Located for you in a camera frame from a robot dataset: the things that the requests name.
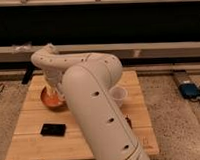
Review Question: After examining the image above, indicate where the orange ceramic bowl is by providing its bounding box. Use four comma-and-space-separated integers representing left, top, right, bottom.
40, 87, 66, 110

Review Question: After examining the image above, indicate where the small clear bottle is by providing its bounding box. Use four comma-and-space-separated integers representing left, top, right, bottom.
49, 86, 58, 98

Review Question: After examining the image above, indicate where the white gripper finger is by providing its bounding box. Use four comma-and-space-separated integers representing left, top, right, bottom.
46, 83, 51, 91
56, 83, 64, 98

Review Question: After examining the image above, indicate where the wooden table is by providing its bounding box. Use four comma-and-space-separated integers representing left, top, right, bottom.
6, 71, 160, 160

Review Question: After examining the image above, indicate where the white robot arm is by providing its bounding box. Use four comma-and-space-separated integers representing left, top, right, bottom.
30, 44, 151, 160

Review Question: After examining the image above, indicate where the clear plastic bag on ledge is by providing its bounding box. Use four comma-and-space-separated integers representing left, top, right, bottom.
12, 43, 32, 53

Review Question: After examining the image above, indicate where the black rectangular box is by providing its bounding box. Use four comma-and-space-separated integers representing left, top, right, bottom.
41, 123, 67, 137

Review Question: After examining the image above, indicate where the blue device on floor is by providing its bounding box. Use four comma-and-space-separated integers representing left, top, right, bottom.
178, 83, 200, 99

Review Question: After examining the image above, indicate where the translucent plastic cup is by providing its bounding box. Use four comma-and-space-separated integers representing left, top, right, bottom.
110, 86, 128, 108

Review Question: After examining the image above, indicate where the red chili pepper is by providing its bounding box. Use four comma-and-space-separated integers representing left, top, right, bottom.
125, 115, 133, 128

